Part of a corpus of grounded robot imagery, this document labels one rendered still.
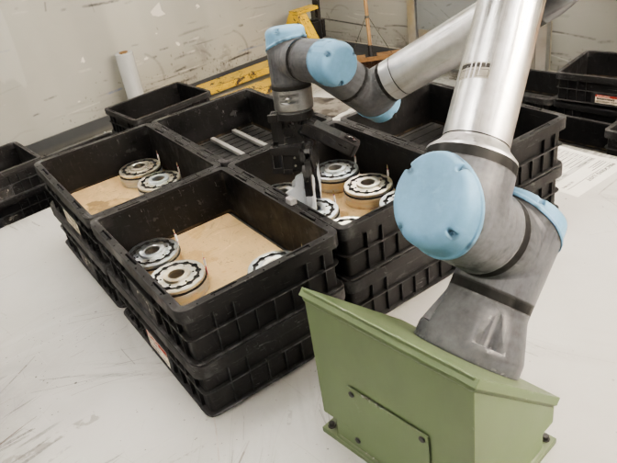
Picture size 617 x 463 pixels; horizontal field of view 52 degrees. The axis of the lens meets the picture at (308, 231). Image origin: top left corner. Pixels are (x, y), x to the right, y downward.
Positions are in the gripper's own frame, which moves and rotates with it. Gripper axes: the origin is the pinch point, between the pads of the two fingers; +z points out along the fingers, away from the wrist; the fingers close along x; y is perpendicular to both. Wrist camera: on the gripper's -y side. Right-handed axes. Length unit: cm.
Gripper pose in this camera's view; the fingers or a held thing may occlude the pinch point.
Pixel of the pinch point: (317, 207)
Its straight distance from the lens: 129.0
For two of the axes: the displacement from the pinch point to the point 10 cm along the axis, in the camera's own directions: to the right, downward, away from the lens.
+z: 1.2, 9.1, 4.1
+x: -1.7, 4.2, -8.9
